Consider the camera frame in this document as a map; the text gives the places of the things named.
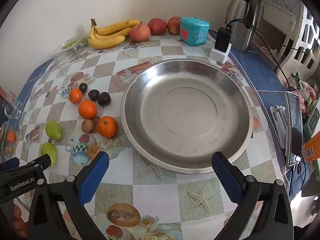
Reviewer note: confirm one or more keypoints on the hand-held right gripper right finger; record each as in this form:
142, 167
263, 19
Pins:
225, 172

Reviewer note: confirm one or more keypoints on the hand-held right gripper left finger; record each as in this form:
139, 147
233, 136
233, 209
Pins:
96, 172

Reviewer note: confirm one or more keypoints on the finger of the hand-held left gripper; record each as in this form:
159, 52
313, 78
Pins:
46, 160
8, 162

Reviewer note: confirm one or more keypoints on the large green jujube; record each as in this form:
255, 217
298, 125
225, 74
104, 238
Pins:
49, 152
53, 130

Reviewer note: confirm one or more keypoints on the large orange with stem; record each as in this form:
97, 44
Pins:
107, 126

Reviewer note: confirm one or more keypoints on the small orange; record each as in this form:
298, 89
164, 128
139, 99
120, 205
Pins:
75, 96

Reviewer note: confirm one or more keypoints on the large stainless steel basin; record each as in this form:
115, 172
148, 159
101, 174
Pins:
187, 110

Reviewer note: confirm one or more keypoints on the small dark plum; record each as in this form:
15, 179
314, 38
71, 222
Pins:
83, 87

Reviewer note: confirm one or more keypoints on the person's left hand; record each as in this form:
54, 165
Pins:
18, 222

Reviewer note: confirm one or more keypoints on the clear glass mug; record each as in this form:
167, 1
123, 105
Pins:
11, 107

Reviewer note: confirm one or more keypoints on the white phone stand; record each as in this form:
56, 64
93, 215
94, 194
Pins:
277, 127

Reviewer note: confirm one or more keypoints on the pink rod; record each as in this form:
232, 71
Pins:
2, 92

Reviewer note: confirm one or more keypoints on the black smartphone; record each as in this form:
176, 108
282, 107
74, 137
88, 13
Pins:
293, 130

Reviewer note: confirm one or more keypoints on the orange cardboard box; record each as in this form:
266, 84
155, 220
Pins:
311, 150

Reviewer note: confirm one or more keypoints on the grey calculator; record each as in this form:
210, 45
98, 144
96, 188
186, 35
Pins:
313, 121

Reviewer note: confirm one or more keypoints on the assorted sundries pile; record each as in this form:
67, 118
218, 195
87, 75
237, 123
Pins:
300, 90

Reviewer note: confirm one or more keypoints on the clear plastic bag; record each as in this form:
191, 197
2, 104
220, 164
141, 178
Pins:
72, 48

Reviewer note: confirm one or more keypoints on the small green jujube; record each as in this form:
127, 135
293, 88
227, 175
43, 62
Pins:
69, 44

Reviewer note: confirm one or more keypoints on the yellow banana bunch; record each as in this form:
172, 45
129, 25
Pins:
105, 42

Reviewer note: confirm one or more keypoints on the checkered printed tablecloth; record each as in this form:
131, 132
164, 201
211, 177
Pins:
150, 52

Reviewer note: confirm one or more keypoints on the black power adapter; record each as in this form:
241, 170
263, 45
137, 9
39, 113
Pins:
222, 38

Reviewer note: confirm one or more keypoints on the teal plastic box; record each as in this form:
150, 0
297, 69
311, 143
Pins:
193, 31

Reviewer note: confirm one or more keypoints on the pale pink apple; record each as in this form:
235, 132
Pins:
140, 33

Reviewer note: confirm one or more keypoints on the white lattice basket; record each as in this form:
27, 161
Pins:
306, 46

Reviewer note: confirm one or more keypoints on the red apple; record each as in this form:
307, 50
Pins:
173, 25
157, 26

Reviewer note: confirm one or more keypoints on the stainless steel thermos jug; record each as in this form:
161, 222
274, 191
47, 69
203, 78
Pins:
241, 12

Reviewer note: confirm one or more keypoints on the white wooden frame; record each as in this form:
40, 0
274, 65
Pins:
277, 7

